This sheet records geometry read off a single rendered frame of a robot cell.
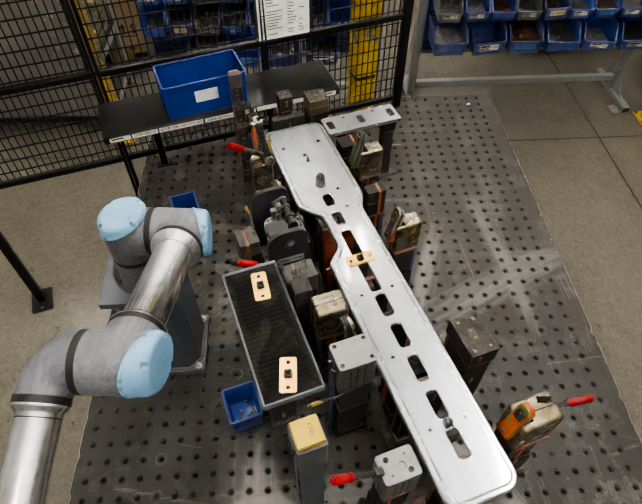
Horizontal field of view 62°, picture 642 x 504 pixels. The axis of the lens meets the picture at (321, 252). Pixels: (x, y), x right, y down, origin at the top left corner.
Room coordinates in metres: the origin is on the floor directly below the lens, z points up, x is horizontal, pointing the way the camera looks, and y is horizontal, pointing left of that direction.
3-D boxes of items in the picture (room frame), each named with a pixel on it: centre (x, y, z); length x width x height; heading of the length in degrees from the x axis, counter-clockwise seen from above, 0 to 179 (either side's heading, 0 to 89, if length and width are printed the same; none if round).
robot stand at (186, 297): (0.86, 0.47, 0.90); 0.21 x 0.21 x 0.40; 3
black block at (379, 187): (1.30, -0.18, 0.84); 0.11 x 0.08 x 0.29; 110
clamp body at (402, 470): (0.37, -0.16, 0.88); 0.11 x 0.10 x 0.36; 110
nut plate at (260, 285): (0.77, 0.15, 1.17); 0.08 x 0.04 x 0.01; 14
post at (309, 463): (0.41, 0.03, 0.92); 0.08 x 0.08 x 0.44; 20
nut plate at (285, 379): (0.53, 0.07, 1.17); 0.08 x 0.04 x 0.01; 2
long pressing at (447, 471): (0.97, -0.13, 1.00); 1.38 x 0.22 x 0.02; 20
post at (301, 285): (0.82, 0.05, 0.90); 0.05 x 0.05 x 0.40; 20
